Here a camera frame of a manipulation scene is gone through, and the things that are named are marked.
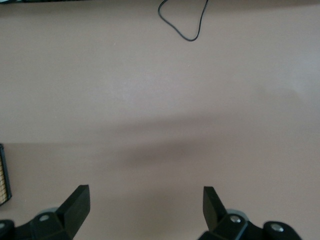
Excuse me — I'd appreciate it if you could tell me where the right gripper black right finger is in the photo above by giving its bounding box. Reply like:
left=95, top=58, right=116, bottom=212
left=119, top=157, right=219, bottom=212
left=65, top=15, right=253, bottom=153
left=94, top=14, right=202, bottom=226
left=199, top=186, right=303, bottom=240

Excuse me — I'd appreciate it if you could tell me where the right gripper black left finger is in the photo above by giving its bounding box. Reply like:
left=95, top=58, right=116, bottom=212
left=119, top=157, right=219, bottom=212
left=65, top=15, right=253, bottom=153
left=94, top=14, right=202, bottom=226
left=0, top=184, right=90, bottom=240

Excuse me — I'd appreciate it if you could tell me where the black wire rack wooden shelf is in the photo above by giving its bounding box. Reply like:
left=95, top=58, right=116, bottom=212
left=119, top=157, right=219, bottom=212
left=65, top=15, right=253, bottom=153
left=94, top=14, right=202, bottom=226
left=0, top=143, right=13, bottom=207

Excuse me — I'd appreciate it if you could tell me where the black looped cable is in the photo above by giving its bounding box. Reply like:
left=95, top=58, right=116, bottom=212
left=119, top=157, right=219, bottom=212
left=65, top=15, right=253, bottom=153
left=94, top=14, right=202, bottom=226
left=157, top=0, right=210, bottom=42

